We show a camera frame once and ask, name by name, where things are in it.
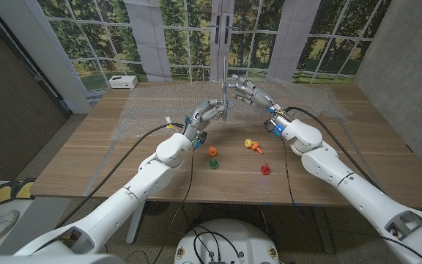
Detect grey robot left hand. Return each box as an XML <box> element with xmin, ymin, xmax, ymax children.
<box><xmin>181</xmin><ymin>98</ymin><xmax>231</xmax><ymax>143</ymax></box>

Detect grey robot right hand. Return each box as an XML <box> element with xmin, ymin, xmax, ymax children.
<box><xmin>228</xmin><ymin>74</ymin><xmax>289</xmax><ymax>128</ymax></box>

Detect orange handled scissors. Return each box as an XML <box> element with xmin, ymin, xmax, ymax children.
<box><xmin>220</xmin><ymin>56</ymin><xmax>236</xmax><ymax>122</ymax></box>

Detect clear bubble wrap sheet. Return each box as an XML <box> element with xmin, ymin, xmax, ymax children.
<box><xmin>111</xmin><ymin>79</ymin><xmax>353</xmax><ymax>139</ymax></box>

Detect printed forest window backdrop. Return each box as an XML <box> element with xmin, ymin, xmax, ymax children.
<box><xmin>37</xmin><ymin>0</ymin><xmax>393</xmax><ymax>92</ymax></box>

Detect white power box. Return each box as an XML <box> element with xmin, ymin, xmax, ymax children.
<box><xmin>108</xmin><ymin>75</ymin><xmax>139</xmax><ymax>89</ymax></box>

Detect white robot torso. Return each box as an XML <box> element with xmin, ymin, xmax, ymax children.
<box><xmin>173</xmin><ymin>218</ymin><xmax>281</xmax><ymax>264</ymax></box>

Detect white table leg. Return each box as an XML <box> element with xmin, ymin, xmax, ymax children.
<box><xmin>125</xmin><ymin>201</ymin><xmax>147</xmax><ymax>245</ymax></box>

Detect grey table leg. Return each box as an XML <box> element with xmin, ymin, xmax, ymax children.
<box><xmin>311</xmin><ymin>205</ymin><xmax>336</xmax><ymax>254</ymax></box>

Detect yellow black foot pedal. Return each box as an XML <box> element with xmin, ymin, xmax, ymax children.
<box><xmin>15</xmin><ymin>177</ymin><xmax>37</xmax><ymax>200</ymax></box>
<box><xmin>0</xmin><ymin>180</ymin><xmax>20</xmax><ymax>207</ymax></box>

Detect dark wooden door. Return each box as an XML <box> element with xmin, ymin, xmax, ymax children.
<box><xmin>0</xmin><ymin>7</ymin><xmax>69</xmax><ymax>181</ymax></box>

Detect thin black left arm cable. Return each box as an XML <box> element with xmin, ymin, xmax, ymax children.
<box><xmin>159</xmin><ymin>148</ymin><xmax>196</xmax><ymax>264</ymax></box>

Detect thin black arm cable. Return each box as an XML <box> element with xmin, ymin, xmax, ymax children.
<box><xmin>280</xmin><ymin>137</ymin><xmax>422</xmax><ymax>260</ymax></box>
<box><xmin>159</xmin><ymin>148</ymin><xmax>196</xmax><ymax>264</ymax></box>

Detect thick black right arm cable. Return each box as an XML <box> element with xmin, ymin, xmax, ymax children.
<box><xmin>284</xmin><ymin>106</ymin><xmax>385</xmax><ymax>192</ymax></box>

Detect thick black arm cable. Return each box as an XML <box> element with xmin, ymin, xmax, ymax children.
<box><xmin>284</xmin><ymin>106</ymin><xmax>385</xmax><ymax>192</ymax></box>
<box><xmin>55</xmin><ymin>122</ymin><xmax>185</xmax><ymax>229</ymax></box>

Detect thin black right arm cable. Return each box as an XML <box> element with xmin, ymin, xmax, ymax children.
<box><xmin>280</xmin><ymin>137</ymin><xmax>422</xmax><ymax>260</ymax></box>

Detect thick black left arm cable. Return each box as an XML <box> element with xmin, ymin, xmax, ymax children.
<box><xmin>55</xmin><ymin>122</ymin><xmax>185</xmax><ymax>229</ymax></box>

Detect black torso cable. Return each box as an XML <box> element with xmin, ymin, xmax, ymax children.
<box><xmin>188</xmin><ymin>226</ymin><xmax>242</xmax><ymax>264</ymax></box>

